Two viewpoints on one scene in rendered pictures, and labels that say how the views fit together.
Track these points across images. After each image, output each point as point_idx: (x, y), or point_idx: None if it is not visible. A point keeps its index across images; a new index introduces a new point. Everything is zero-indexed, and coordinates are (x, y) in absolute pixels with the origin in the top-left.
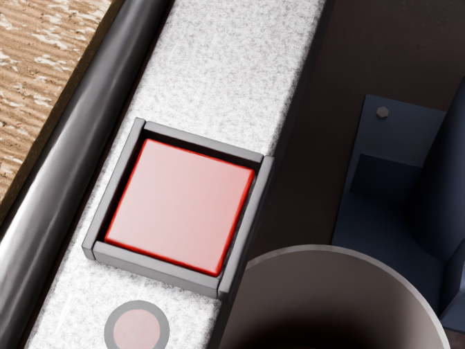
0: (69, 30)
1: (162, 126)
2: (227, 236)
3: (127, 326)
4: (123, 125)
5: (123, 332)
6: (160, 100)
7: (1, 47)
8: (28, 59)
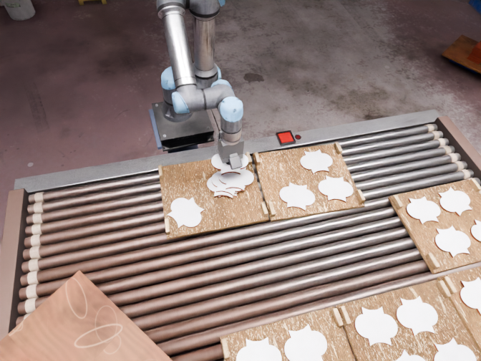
0: (277, 152)
1: (280, 141)
2: (285, 132)
3: (298, 137)
4: (280, 147)
5: (298, 137)
6: (275, 146)
7: (283, 157)
8: (283, 154)
